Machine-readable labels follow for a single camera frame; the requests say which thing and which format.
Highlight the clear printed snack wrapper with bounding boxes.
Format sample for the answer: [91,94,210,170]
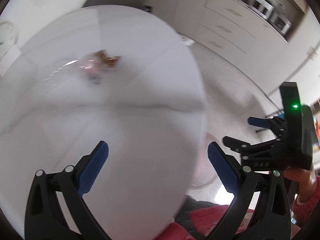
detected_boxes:
[78,50,123,85]

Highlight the pink white trash bin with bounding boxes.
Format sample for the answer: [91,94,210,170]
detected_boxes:
[190,132,227,198]

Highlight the person's right hand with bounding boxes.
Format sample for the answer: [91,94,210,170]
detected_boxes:
[283,167,318,202]

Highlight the person's grey trouser legs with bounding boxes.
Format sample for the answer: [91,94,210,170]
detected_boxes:
[174,195,218,231]

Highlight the white tote bag on floor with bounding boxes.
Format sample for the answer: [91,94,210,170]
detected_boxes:
[179,34,195,47]

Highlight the beige cabinet wall unit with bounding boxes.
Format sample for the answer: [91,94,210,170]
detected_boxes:
[174,0,319,103]

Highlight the white round wall clock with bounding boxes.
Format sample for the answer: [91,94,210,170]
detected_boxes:
[0,21,18,61]

